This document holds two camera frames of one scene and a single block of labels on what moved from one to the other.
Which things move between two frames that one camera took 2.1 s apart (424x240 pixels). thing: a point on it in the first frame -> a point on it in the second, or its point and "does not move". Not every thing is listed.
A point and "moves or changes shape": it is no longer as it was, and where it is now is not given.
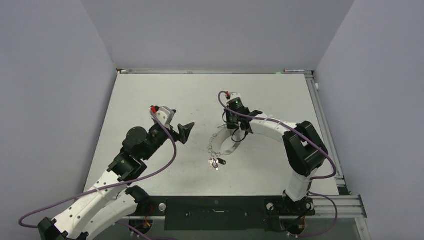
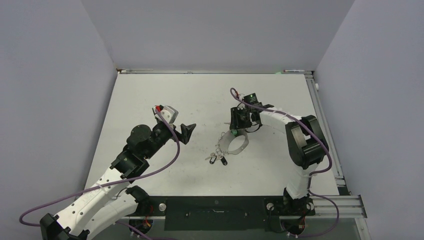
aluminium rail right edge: (340, 184) does not move
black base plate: (218, 213) does not move
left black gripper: (183, 131) does not move
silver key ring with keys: (221, 135) moves or changes shape
